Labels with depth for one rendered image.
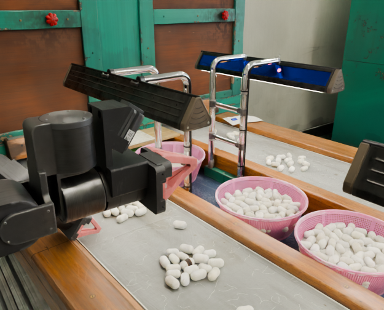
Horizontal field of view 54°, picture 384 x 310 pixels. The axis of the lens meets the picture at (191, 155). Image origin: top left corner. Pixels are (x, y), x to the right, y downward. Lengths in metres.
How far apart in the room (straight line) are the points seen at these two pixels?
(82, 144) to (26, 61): 1.04
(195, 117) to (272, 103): 2.72
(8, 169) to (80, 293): 0.30
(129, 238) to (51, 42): 0.79
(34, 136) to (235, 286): 0.56
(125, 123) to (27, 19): 1.01
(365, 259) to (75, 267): 0.65
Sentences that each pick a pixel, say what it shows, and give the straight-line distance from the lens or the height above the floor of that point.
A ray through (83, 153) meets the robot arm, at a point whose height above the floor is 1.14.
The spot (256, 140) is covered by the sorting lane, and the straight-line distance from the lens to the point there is 1.66.
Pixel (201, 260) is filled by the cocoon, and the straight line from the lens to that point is 0.88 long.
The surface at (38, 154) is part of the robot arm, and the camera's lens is 0.43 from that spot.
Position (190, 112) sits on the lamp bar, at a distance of 0.78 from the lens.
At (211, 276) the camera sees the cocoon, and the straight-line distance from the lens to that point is 0.84.
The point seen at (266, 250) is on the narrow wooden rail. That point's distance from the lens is 0.91.
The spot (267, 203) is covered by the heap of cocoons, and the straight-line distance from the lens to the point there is 1.15.
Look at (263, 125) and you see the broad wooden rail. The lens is 1.79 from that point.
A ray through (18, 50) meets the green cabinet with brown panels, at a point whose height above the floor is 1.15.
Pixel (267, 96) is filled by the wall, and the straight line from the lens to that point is 3.42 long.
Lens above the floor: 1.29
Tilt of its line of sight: 22 degrees down
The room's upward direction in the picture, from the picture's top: straight up
